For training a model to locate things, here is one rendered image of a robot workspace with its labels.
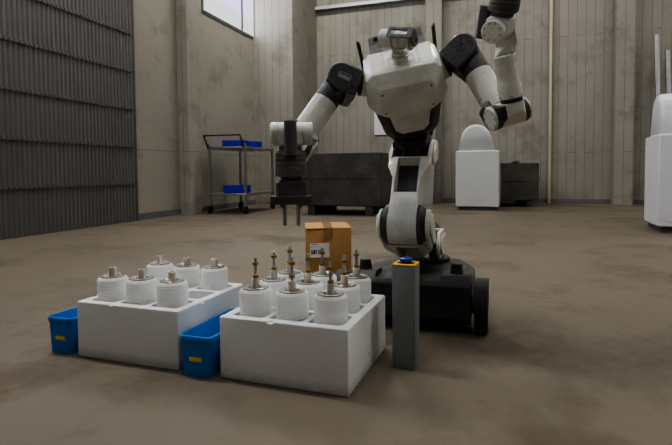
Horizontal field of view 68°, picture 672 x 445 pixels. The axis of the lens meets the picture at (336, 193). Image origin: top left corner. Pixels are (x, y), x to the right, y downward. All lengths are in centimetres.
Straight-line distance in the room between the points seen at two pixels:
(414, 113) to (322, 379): 93
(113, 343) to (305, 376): 66
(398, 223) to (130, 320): 92
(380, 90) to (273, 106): 757
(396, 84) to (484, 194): 597
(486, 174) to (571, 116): 257
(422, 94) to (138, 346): 121
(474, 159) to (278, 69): 387
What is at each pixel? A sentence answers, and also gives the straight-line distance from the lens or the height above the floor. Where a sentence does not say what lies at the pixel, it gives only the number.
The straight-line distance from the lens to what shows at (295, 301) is 143.
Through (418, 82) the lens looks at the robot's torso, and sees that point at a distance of 171.
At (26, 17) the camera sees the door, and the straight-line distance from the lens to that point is 578.
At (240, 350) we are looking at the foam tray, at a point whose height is 9.
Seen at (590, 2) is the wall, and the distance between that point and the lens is 1005.
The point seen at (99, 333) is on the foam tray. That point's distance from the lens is 181.
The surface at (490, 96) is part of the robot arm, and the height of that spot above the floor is 83.
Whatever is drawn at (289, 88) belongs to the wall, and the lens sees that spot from 914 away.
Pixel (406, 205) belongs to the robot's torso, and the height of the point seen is 47.
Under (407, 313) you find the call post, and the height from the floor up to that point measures 17.
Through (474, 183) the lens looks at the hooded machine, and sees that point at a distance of 761.
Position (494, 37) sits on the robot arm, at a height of 97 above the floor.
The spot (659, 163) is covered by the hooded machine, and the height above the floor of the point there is 64.
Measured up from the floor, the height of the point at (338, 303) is 23.
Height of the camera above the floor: 59
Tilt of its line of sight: 2 degrees down
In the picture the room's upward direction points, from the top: straight up
